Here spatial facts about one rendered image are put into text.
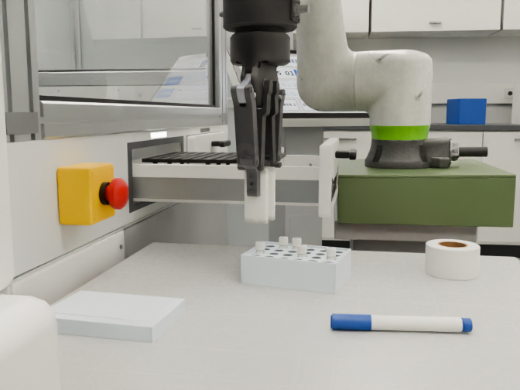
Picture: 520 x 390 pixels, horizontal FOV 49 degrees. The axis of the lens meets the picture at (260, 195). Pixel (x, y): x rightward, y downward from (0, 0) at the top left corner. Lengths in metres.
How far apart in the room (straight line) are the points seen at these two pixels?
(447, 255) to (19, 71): 0.56
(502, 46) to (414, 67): 3.61
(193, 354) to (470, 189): 0.76
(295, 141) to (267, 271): 1.31
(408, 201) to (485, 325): 0.54
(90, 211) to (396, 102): 0.73
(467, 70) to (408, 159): 3.55
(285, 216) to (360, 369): 1.52
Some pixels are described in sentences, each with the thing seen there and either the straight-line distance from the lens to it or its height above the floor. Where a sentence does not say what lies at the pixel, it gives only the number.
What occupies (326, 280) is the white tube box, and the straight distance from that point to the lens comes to 0.71.
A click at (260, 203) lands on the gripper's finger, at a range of 0.73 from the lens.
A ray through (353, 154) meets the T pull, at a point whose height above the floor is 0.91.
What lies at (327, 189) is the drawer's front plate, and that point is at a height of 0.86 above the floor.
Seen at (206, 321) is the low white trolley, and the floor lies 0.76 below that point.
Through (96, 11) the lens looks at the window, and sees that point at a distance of 0.90.
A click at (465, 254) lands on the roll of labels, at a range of 0.80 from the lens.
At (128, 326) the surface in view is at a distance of 0.58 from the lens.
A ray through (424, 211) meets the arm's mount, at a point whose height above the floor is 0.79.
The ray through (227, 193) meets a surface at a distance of 0.91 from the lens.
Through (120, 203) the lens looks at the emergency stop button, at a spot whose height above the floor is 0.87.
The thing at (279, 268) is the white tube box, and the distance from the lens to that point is 0.72.
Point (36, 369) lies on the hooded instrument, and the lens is 0.24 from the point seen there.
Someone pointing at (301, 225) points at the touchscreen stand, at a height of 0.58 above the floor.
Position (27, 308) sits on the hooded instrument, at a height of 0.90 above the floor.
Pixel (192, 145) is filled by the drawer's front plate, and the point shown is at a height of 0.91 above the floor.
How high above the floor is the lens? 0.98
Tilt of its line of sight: 8 degrees down
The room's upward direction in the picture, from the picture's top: straight up
